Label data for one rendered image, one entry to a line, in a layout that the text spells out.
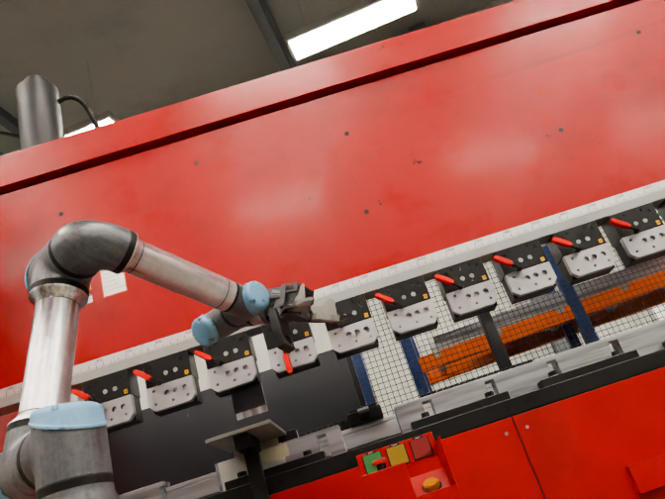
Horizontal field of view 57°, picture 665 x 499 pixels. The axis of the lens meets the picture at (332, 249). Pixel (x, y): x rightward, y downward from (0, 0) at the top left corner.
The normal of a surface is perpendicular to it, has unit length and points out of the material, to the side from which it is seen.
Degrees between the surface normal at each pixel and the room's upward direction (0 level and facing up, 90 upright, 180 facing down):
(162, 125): 90
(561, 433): 90
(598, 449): 90
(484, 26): 90
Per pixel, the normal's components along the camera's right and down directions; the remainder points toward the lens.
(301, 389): -0.09, -0.40
